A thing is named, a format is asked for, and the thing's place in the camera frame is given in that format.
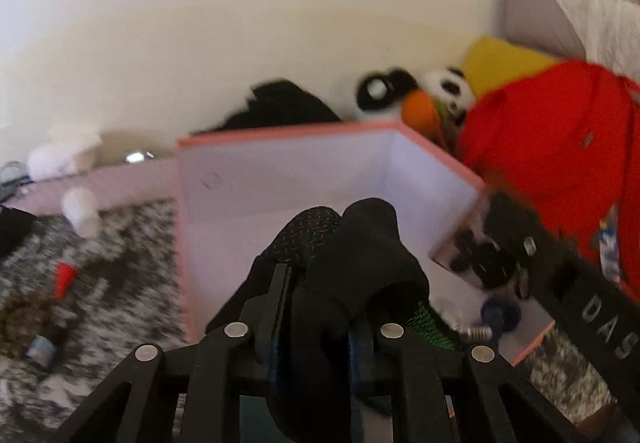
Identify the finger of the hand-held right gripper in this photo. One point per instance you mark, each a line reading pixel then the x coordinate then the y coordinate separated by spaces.
pixel 515 243

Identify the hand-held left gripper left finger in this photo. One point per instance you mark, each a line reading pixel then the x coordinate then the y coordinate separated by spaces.
pixel 270 308

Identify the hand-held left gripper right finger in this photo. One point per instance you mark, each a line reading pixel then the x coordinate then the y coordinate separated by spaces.
pixel 356 353

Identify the blue plush toy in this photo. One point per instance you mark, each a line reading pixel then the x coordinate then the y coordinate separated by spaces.
pixel 500 315

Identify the black knit glove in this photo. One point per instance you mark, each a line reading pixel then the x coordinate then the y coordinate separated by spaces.
pixel 370 253

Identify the pink storage box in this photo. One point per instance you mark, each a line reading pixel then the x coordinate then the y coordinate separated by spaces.
pixel 280 183

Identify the red plastic cap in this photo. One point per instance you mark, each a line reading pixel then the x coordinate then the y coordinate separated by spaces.
pixel 65 278

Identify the battery blister pack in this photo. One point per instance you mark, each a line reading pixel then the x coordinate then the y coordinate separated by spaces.
pixel 607 243

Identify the red backpack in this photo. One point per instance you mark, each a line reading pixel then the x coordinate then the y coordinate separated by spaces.
pixel 550 148

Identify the grey speckled blanket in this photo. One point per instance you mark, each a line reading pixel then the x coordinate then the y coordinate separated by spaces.
pixel 125 283

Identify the orange plush fruit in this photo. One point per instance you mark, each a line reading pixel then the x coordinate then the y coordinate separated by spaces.
pixel 420 112

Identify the panda plush toy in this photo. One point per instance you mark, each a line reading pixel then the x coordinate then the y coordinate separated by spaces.
pixel 450 85

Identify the mauve bed sheet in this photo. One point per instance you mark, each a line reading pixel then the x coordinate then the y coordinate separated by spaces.
pixel 135 185

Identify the yellow pillow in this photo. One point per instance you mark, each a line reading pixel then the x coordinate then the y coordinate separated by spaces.
pixel 500 60

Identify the black crumpled cloth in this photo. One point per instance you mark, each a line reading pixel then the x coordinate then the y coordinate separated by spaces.
pixel 285 105

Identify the grey pillow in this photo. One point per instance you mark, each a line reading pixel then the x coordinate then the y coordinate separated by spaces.
pixel 530 18

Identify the black green glove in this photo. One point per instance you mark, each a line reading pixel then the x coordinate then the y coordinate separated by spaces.
pixel 12 228

